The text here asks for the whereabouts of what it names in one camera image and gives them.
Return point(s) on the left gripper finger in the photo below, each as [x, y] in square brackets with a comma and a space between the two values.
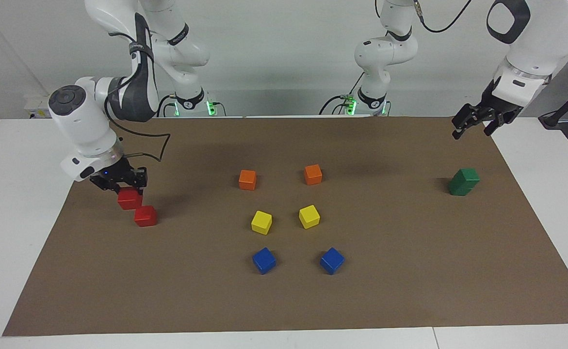
[498, 121]
[465, 118]

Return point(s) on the green wooden cube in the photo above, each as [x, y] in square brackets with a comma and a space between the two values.
[469, 175]
[459, 189]

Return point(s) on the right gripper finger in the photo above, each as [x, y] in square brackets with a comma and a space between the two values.
[105, 186]
[140, 178]

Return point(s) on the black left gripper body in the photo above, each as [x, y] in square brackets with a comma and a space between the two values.
[497, 104]

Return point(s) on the red wooden cube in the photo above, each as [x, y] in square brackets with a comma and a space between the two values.
[145, 216]
[129, 199]

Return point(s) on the orange wooden cube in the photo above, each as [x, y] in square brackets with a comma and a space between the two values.
[247, 180]
[313, 174]

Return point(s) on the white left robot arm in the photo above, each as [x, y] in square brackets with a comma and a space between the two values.
[531, 48]

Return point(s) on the green lit base connector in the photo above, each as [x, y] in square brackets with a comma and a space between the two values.
[211, 105]
[350, 104]

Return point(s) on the black stand pole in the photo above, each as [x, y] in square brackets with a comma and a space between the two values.
[555, 118]

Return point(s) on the white power box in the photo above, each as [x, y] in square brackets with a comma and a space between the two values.
[36, 106]

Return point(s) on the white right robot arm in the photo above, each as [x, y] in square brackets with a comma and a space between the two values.
[85, 126]

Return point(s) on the blue wooden cube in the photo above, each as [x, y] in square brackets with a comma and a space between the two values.
[264, 260]
[332, 261]

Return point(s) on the brown paper mat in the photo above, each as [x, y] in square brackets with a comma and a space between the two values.
[284, 300]

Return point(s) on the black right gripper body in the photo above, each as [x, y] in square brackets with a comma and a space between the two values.
[116, 172]

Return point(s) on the yellow wooden cube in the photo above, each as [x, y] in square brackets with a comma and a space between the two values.
[261, 222]
[309, 216]

